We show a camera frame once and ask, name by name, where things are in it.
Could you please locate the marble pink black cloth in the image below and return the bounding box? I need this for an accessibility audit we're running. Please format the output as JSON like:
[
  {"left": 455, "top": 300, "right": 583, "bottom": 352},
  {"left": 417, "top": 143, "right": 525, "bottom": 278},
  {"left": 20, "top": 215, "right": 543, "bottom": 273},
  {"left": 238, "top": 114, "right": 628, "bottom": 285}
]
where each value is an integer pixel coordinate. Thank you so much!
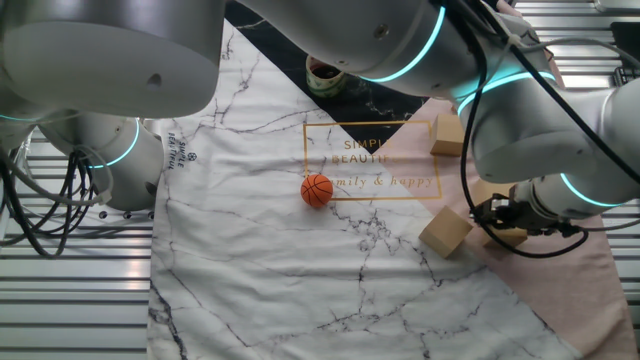
[{"left": 146, "top": 0, "right": 640, "bottom": 360}]

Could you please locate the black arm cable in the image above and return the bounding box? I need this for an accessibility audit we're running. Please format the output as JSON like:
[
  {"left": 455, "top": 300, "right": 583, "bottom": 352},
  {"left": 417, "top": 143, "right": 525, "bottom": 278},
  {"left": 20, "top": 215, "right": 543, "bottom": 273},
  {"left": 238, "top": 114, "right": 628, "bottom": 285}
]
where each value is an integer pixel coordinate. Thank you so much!
[{"left": 442, "top": 0, "right": 640, "bottom": 260}]

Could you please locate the black base cable bundle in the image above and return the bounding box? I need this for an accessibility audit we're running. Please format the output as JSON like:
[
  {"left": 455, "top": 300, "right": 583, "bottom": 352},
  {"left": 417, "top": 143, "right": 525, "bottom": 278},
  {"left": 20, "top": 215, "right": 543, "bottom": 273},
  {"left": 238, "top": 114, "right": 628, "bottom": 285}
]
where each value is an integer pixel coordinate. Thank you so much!
[{"left": 0, "top": 147, "right": 114, "bottom": 260}]

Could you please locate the small orange basketball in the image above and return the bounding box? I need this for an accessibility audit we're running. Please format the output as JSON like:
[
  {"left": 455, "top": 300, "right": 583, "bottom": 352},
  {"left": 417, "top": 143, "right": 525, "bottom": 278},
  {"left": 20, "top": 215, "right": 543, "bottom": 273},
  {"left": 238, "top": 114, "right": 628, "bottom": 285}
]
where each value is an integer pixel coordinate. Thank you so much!
[{"left": 300, "top": 173, "right": 335, "bottom": 209}]

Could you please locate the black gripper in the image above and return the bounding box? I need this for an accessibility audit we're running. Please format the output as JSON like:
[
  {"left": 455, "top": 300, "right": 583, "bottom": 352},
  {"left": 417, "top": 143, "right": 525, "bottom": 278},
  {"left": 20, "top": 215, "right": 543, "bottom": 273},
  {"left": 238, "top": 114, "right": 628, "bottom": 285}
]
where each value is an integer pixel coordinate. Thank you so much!
[{"left": 469, "top": 196, "right": 562, "bottom": 238}]

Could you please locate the roll of clear tape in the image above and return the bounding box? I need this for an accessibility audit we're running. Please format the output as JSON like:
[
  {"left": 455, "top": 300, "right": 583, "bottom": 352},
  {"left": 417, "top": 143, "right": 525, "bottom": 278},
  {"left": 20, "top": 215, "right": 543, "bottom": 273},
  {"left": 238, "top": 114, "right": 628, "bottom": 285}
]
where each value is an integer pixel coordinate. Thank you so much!
[{"left": 305, "top": 54, "right": 350, "bottom": 99}]

